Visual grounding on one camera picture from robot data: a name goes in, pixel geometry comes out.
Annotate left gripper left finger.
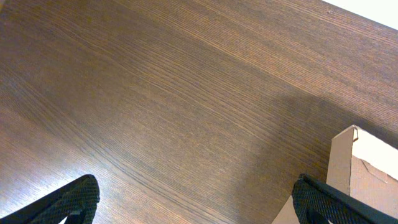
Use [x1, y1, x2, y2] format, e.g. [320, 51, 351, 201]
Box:
[1, 174, 100, 224]

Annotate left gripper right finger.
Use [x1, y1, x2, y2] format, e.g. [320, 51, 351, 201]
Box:
[292, 174, 397, 224]

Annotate brown cardboard box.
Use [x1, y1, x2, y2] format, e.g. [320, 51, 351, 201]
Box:
[272, 125, 397, 224]

